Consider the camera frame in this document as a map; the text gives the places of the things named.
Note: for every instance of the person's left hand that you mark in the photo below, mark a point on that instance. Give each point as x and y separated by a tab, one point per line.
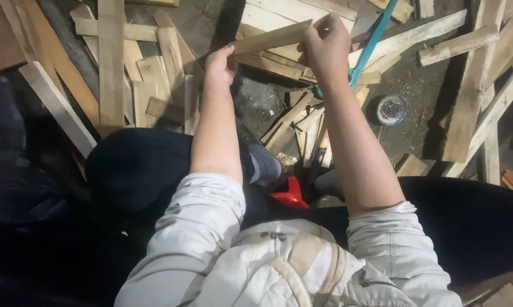
218	68

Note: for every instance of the person's right hand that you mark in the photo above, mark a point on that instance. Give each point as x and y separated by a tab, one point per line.
329	53

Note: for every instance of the thin pale wood slat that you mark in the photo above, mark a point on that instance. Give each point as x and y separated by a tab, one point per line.
269	39

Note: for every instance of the stack of pale wood boards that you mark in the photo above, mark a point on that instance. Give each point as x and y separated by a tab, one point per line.
277	15

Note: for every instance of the pile of small wood offcuts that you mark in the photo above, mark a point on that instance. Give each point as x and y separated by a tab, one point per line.
288	126

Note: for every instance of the round tin of nails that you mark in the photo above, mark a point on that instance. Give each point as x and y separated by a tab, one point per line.
391	109

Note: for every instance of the grey sock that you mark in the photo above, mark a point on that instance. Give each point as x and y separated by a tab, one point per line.
328	184
262	164

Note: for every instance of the heap of long wood planks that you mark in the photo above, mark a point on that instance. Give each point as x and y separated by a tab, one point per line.
474	98
111	64

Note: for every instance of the black trousers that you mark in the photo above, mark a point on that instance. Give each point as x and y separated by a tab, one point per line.
141	170

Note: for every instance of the red plastic stool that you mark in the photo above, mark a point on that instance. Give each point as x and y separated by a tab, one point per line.
291	197

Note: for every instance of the white zip jacket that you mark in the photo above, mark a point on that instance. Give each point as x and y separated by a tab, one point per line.
282	264

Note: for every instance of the teal metal frame saw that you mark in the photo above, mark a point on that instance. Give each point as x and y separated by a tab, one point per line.
369	47

